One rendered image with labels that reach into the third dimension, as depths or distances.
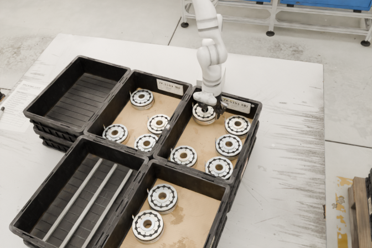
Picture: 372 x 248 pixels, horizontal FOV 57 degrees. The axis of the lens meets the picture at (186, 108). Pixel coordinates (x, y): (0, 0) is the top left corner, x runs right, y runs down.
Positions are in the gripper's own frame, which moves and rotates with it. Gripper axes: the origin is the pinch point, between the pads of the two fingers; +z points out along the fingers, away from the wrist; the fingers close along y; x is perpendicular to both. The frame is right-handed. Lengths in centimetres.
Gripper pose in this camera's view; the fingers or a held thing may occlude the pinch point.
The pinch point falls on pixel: (211, 114)
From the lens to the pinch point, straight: 140.5
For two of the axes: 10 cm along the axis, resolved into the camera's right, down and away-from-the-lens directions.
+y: -8.8, -3.2, 3.4
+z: 0.5, 6.6, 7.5
